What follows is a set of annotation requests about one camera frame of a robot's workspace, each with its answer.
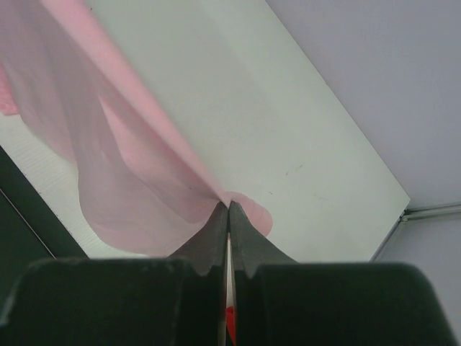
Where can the right aluminium frame post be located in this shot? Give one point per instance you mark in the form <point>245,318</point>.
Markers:
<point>415,214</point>

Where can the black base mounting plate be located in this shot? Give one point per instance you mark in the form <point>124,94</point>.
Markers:
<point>30,231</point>

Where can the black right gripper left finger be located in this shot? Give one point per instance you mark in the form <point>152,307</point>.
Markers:
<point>201,312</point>

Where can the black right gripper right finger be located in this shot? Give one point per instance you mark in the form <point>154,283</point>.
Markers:
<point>250,253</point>

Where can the pink t shirt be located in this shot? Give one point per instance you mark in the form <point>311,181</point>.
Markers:
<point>141,187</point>

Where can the white t shirt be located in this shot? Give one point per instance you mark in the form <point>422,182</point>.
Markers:
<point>227,290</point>

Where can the red t shirt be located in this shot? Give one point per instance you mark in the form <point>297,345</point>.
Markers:
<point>230,326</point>

